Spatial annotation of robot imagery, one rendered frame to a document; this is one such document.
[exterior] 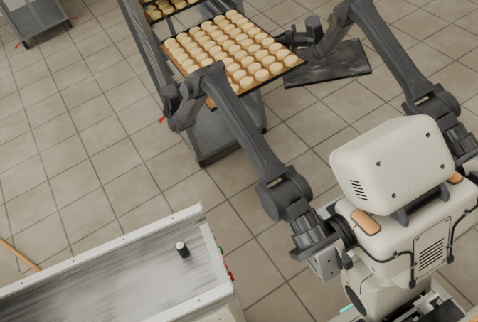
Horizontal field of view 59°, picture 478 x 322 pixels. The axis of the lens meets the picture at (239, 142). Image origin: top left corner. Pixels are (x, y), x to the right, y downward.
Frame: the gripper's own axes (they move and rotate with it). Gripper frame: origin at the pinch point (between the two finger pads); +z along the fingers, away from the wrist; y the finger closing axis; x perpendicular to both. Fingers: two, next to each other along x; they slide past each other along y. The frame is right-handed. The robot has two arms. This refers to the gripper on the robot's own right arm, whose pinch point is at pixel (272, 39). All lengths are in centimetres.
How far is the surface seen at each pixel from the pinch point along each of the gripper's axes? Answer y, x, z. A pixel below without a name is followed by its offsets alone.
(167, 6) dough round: 9, -14, 52
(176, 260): -19, 91, 10
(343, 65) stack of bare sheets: -94, -107, -10
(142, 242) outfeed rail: -16, 89, 23
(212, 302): -15, 102, -7
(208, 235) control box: -19, 81, 4
